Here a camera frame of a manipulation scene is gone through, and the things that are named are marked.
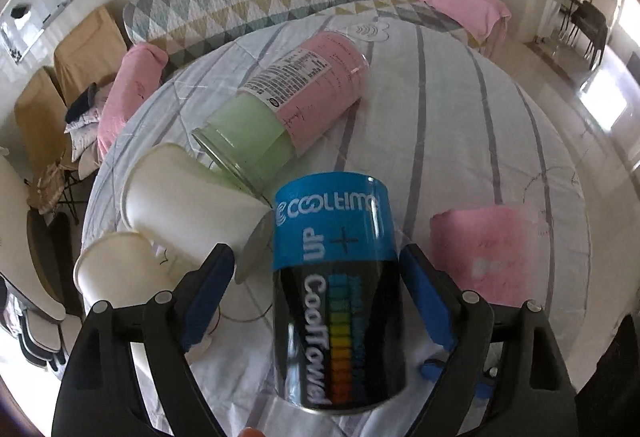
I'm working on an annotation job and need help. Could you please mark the folded pink cloth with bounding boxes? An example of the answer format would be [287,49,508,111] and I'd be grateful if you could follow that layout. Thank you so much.
[430,204,534,299]

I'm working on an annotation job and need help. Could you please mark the pile of clothes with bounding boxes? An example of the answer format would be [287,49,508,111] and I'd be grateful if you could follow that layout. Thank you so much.
[64,84,109,164]

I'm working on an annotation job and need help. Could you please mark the tan covered chair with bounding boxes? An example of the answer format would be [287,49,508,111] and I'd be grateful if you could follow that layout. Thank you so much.
[14,67,68,168]
[53,6,129,93]

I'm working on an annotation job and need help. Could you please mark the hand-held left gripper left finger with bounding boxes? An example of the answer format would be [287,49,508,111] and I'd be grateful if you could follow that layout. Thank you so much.
[55,243,236,437]

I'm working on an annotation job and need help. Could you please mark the whiteboard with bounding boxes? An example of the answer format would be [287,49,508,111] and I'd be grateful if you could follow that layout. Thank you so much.
[0,0,71,64]

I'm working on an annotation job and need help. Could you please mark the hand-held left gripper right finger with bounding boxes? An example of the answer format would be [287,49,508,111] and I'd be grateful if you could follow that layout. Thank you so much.
[399,244,586,437]

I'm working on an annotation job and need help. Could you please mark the small white paper cup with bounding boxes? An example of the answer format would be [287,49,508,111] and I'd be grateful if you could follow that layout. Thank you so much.
[73,230,222,359]

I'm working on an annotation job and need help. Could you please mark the large white paper cup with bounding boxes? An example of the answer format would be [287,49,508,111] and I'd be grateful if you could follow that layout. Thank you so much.
[121,142,274,269]

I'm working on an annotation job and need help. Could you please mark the pink and green glass jar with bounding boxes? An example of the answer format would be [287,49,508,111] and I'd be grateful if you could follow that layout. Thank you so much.
[192,30,371,196]

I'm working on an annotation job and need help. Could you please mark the dark dining chairs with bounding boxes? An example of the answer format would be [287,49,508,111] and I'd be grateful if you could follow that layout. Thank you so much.
[564,0,609,70]

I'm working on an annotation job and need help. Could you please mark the blue and black printed cup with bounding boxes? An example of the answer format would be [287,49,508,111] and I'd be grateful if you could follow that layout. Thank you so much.
[271,171,409,416]

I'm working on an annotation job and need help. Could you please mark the stacked grey chairs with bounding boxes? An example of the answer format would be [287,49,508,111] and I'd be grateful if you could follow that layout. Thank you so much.
[0,277,69,368]

